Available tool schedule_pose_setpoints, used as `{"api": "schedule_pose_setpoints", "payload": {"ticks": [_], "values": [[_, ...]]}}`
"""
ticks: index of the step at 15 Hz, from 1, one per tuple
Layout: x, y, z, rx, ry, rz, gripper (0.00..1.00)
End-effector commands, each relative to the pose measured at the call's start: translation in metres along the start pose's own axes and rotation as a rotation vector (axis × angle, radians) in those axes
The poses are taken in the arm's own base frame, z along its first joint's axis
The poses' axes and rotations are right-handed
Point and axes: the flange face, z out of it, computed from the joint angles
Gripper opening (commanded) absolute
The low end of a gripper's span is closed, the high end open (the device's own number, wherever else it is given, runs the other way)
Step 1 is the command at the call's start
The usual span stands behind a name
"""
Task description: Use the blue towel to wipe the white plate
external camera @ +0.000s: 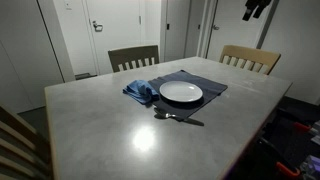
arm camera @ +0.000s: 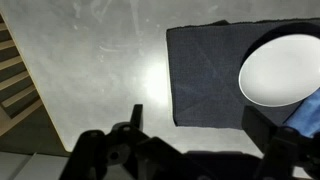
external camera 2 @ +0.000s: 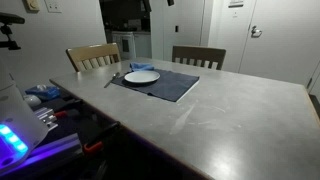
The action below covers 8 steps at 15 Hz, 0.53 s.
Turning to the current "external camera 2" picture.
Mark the blue towel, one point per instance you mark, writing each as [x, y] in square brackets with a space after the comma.
[141, 67]

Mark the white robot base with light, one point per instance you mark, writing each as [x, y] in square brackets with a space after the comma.
[20, 129]

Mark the white plate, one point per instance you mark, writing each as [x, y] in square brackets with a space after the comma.
[142, 77]

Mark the dark blue placemat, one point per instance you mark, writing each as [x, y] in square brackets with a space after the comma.
[171, 86]

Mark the dark wooden chair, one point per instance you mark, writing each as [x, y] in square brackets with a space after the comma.
[195, 54]

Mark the white stove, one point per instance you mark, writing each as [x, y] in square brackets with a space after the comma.
[126, 44]

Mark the light wooden chair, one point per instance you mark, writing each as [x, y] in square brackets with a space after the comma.
[93, 56]

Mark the orange black clamp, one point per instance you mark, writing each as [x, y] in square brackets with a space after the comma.
[96, 144]

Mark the white door sign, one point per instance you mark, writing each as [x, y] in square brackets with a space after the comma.
[236, 3]

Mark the blue tissue box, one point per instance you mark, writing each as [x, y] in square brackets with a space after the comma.
[44, 92]

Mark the white round object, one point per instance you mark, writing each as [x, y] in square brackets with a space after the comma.
[32, 100]

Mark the beige thermostat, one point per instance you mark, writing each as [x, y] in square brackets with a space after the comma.
[32, 5]

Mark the silver door handle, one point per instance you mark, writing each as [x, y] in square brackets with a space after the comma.
[255, 32]

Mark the silver aluminium rail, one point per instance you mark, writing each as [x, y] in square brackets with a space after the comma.
[46, 115]

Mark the black camera on mount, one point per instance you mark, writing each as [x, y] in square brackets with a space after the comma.
[8, 19]

